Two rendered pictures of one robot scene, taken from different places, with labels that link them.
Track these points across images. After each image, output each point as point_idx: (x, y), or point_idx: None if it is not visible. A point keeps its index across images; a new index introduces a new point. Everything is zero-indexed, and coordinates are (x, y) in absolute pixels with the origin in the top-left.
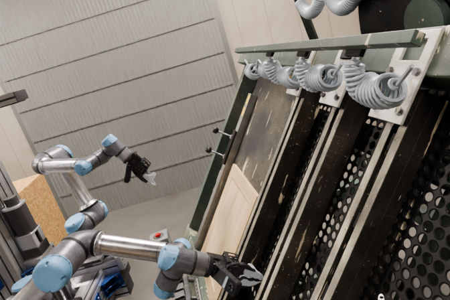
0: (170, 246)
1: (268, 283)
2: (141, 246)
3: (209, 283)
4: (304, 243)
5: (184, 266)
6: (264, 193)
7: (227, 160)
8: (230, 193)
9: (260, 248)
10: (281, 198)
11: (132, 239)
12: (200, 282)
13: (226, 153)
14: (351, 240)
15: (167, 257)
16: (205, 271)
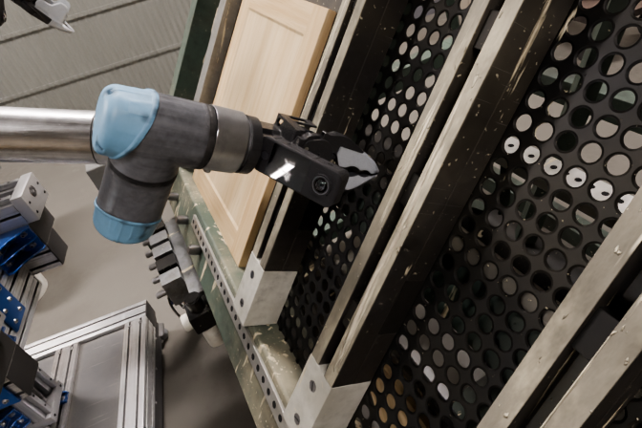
0: (126, 86)
1: (418, 164)
2: (40, 121)
3: (224, 218)
4: (541, 33)
5: (181, 141)
6: None
7: None
8: (248, 41)
9: (355, 110)
10: None
11: (11, 108)
12: (203, 219)
13: None
14: None
15: (119, 113)
16: (243, 154)
